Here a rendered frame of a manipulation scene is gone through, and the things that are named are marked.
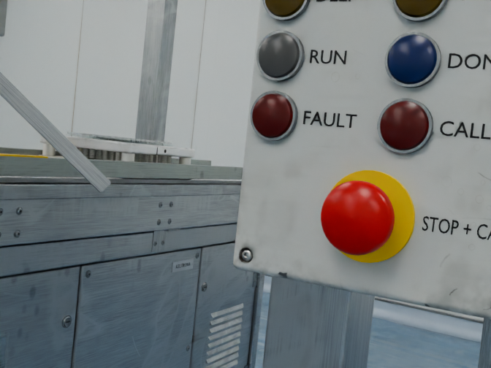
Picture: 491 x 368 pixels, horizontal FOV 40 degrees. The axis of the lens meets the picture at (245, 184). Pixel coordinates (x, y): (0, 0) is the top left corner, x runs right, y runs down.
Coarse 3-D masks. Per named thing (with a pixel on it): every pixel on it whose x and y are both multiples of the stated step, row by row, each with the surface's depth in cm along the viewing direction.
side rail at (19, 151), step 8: (0, 152) 139; (8, 152) 141; (16, 152) 143; (24, 152) 145; (32, 152) 147; (40, 152) 149; (56, 152) 153; (176, 160) 196; (192, 160) 203; (200, 160) 207
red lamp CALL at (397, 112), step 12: (396, 108) 37; (408, 108) 37; (420, 108) 37; (384, 120) 37; (396, 120) 37; (408, 120) 37; (420, 120) 36; (384, 132) 37; (396, 132) 37; (408, 132) 37; (420, 132) 36; (396, 144) 37; (408, 144) 37
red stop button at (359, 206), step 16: (336, 192) 37; (352, 192) 36; (368, 192) 36; (336, 208) 36; (352, 208) 36; (368, 208) 35; (384, 208) 35; (336, 224) 36; (352, 224) 36; (368, 224) 35; (384, 224) 35; (336, 240) 36; (352, 240) 36; (368, 240) 36; (384, 240) 36
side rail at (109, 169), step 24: (0, 168) 105; (24, 168) 109; (48, 168) 114; (72, 168) 119; (120, 168) 131; (144, 168) 138; (168, 168) 145; (192, 168) 153; (216, 168) 163; (240, 168) 173
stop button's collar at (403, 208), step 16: (352, 176) 39; (368, 176) 38; (384, 176) 38; (384, 192) 38; (400, 192) 37; (400, 208) 37; (400, 224) 37; (448, 224) 36; (400, 240) 37; (352, 256) 39; (368, 256) 38; (384, 256) 38
